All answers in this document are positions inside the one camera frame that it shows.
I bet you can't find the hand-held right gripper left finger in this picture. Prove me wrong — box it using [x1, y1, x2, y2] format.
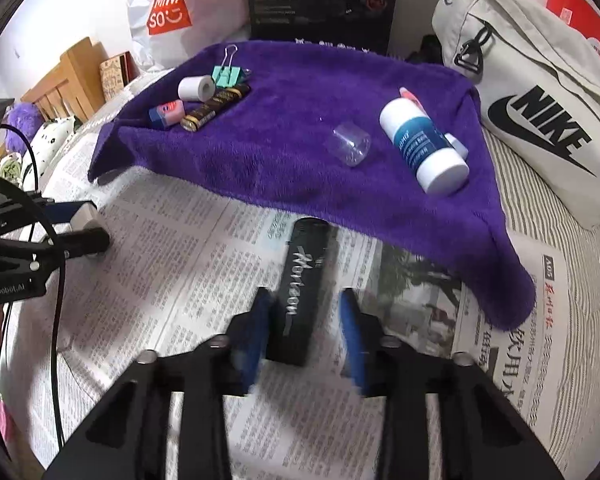
[42, 287, 278, 480]

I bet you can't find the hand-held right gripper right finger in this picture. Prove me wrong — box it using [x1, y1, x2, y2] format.
[339, 287, 566, 480]

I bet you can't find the green binder clip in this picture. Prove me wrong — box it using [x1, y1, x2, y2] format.
[211, 45, 253, 86]

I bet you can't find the red paper bag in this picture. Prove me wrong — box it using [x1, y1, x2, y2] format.
[546, 0, 600, 81]

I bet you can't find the wooden headboard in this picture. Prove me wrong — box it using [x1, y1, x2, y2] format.
[20, 36, 106, 123]

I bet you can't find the patterned notebook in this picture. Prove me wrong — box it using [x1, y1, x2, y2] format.
[99, 52, 133, 101]

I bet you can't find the purple towel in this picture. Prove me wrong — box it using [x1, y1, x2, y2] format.
[87, 40, 537, 332]

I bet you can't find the black cable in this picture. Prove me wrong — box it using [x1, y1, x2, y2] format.
[0, 122, 68, 461]

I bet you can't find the pink white eraser stick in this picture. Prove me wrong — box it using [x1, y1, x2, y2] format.
[399, 86, 468, 160]

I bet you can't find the clear plastic cap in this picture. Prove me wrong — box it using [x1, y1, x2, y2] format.
[324, 121, 371, 167]

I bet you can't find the white bottle blue label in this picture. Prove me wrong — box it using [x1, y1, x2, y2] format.
[379, 97, 470, 196]

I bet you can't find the white plastic bag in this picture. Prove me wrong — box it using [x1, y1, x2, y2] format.
[125, 0, 251, 73]

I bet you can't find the blue pink eraser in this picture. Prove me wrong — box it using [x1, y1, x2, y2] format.
[147, 100, 186, 127]

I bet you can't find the black headset box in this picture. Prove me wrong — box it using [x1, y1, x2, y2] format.
[245, 0, 401, 57]

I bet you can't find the black gold battery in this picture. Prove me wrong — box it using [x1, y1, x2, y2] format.
[212, 84, 252, 109]
[180, 102, 222, 133]

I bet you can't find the white tape roll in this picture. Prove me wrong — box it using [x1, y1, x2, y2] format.
[178, 75, 216, 102]

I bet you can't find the small white cube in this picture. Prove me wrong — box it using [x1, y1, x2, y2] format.
[71, 210, 102, 233]

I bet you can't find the purple plush toy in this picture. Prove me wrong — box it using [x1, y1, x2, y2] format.
[6, 102, 43, 151]

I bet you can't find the newspaper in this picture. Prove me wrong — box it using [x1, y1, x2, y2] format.
[10, 67, 588, 480]

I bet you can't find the black rectangular box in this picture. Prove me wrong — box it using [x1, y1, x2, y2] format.
[267, 217, 331, 367]

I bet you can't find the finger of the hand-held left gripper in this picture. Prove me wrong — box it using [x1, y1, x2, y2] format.
[44, 201, 98, 226]
[34, 226, 112, 264]

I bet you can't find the white sling bag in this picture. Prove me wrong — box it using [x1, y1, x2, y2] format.
[431, 0, 600, 231]

